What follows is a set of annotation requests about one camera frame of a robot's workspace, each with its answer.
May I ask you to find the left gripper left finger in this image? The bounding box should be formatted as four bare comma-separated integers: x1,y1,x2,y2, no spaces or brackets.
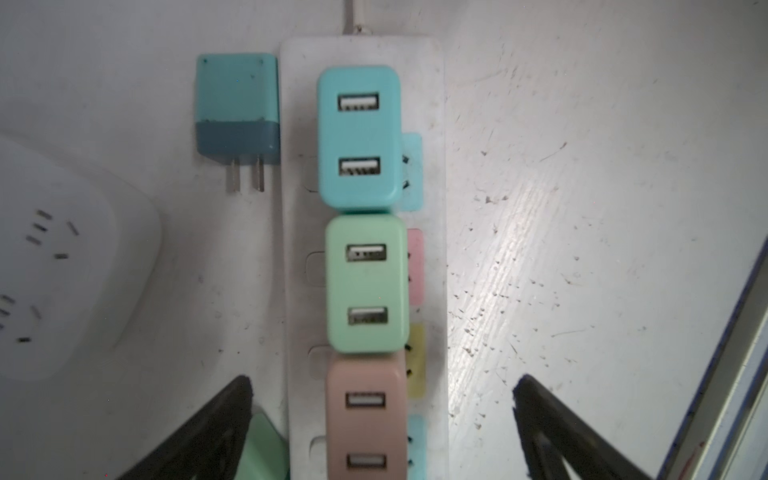
121,375,253,479

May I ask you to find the green plug adapter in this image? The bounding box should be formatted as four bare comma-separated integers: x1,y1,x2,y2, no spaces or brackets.
234,413,290,480
325,214,410,354

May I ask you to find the pink plug adapter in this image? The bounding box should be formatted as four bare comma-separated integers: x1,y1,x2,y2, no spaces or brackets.
325,350,408,479

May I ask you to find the white colourful power strip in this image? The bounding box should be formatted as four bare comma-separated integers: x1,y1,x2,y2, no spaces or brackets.
279,35,449,479

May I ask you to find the white square power socket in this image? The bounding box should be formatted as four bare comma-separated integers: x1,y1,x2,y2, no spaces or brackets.
1,135,162,381

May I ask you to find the teal plug adapter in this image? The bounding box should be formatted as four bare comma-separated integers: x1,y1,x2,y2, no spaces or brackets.
317,65,404,212
194,52,281,192

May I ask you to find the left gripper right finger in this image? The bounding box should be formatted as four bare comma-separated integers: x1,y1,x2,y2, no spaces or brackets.
513,374,648,479

